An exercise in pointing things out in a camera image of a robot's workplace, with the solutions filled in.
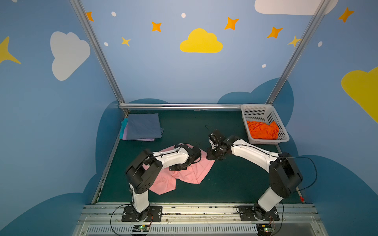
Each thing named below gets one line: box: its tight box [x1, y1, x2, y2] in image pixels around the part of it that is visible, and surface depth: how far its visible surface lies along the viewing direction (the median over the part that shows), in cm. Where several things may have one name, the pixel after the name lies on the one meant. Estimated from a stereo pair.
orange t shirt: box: [246, 120, 280, 140], surface depth 104 cm
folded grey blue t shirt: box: [126, 113, 165, 141], surface depth 104 cm
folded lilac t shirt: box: [122, 122, 155, 142], surface depth 103 cm
